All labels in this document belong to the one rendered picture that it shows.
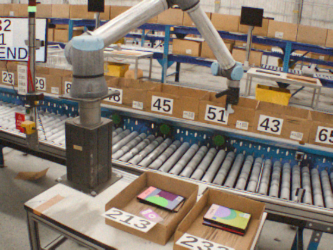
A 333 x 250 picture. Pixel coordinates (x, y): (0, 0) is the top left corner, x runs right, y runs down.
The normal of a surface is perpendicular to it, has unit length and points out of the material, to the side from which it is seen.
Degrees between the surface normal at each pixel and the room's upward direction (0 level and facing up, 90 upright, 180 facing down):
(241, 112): 90
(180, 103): 90
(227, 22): 90
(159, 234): 91
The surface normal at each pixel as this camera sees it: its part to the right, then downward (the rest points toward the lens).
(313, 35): -0.36, 0.27
